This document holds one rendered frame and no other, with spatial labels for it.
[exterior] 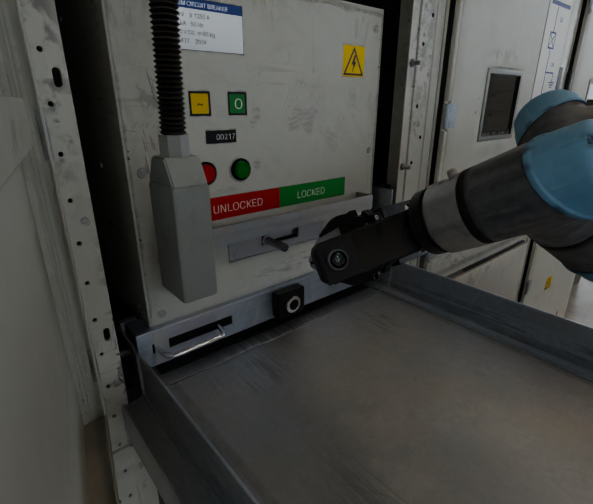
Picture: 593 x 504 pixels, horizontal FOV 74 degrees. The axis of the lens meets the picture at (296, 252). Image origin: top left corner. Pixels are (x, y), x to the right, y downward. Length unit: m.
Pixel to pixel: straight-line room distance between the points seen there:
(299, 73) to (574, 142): 0.45
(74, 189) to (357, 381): 0.45
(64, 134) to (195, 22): 0.23
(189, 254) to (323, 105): 0.38
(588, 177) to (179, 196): 0.37
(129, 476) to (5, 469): 0.50
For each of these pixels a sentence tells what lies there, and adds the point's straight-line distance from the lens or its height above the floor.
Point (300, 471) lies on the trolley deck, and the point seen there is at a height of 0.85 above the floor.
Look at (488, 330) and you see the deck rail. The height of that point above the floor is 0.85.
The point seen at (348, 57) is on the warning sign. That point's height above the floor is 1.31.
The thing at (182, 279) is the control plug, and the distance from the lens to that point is 0.50.
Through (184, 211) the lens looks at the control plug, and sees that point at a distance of 0.47.
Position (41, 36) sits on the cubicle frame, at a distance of 0.50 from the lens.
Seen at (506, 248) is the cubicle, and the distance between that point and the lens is 1.44.
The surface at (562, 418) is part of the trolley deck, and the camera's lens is 0.67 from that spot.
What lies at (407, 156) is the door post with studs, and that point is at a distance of 0.87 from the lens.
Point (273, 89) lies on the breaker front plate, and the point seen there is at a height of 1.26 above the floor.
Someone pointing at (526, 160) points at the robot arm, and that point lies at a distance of 0.37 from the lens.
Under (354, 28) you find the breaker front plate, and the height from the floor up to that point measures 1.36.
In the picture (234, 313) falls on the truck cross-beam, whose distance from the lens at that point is 0.68.
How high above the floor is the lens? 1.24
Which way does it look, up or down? 21 degrees down
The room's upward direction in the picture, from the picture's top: straight up
